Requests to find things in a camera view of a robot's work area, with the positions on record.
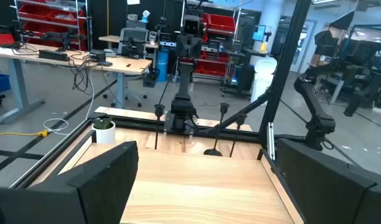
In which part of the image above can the white floor cable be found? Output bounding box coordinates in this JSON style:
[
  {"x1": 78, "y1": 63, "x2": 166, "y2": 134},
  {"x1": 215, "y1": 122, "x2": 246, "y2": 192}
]
[{"x1": 42, "y1": 67, "x2": 95, "y2": 136}]

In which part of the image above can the black aluminium table frame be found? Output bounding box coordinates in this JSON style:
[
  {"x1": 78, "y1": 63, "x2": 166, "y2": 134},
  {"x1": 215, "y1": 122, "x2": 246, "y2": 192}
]
[{"x1": 8, "y1": 0, "x2": 312, "y2": 189}]

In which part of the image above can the black electronics box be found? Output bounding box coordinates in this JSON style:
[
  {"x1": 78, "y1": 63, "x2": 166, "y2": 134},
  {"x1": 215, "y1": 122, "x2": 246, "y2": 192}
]
[{"x1": 89, "y1": 50, "x2": 113, "y2": 67}]

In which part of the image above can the blue plastic bin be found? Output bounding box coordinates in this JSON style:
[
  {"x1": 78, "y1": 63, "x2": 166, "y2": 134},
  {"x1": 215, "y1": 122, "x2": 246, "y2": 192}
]
[{"x1": 0, "y1": 73, "x2": 11, "y2": 93}]

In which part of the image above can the yellow extension cord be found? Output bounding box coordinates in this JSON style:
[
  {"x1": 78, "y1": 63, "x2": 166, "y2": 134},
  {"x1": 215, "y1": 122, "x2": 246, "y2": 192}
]
[{"x1": 0, "y1": 129, "x2": 50, "y2": 138}]

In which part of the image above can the green plant in white pot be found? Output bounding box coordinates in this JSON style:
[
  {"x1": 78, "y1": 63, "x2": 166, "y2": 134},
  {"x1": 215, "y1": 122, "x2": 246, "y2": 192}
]
[{"x1": 91, "y1": 116, "x2": 117, "y2": 145}]

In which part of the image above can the red plastic bin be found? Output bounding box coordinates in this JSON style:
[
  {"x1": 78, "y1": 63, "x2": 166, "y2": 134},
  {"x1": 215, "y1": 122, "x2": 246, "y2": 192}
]
[{"x1": 0, "y1": 32, "x2": 16, "y2": 49}]

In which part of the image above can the red bin storage shelf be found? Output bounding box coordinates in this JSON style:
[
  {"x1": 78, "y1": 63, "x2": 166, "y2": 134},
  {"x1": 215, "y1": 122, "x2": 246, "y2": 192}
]
[
  {"x1": 180, "y1": 0, "x2": 242, "y2": 82},
  {"x1": 12, "y1": 0, "x2": 93, "y2": 52}
]

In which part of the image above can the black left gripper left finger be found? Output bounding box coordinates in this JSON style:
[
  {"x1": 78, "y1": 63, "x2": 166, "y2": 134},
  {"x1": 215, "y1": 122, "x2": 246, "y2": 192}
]
[{"x1": 0, "y1": 140, "x2": 139, "y2": 224}]

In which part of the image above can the wooden desk with grey legs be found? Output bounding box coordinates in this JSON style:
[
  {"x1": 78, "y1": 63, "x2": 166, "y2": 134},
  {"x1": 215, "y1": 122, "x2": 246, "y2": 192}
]
[{"x1": 0, "y1": 42, "x2": 153, "y2": 125}]

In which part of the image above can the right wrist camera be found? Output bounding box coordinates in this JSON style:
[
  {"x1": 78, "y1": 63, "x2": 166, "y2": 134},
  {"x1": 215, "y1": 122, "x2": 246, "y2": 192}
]
[{"x1": 182, "y1": 14, "x2": 205, "y2": 35}]

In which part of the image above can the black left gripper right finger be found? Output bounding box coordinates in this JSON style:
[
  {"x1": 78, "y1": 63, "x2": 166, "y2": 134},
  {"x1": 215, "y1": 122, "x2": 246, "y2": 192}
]
[{"x1": 276, "y1": 138, "x2": 381, "y2": 224}]

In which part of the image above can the black candlestick holder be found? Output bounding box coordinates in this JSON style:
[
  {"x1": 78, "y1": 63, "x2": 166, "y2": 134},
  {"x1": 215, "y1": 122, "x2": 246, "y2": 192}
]
[
  {"x1": 154, "y1": 104, "x2": 166, "y2": 151},
  {"x1": 229, "y1": 113, "x2": 248, "y2": 159},
  {"x1": 203, "y1": 102, "x2": 231, "y2": 157}
]

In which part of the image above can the blue water jug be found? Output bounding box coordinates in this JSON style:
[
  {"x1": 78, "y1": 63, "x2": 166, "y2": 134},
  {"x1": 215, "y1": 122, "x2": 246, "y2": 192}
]
[{"x1": 156, "y1": 47, "x2": 170, "y2": 83}]

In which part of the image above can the tissue box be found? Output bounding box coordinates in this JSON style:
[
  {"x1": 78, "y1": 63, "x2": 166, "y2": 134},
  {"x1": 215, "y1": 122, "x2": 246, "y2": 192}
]
[{"x1": 139, "y1": 9, "x2": 151, "y2": 24}]

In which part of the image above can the black power strip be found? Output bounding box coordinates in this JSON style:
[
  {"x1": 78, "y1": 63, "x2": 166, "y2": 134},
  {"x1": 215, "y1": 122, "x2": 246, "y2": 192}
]
[{"x1": 38, "y1": 49, "x2": 70, "y2": 62}]

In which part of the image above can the black cable bundle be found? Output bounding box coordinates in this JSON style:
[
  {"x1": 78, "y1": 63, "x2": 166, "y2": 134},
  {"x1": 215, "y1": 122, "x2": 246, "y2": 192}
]
[{"x1": 67, "y1": 54, "x2": 94, "y2": 96}]

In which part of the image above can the small lit monitor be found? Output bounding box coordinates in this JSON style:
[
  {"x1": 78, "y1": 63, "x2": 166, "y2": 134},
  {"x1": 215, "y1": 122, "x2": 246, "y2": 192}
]
[{"x1": 251, "y1": 24, "x2": 267, "y2": 43}]

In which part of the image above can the black studio softbox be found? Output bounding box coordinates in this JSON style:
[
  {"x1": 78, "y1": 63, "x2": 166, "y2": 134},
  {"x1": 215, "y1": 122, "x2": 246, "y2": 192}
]
[{"x1": 313, "y1": 11, "x2": 356, "y2": 47}]

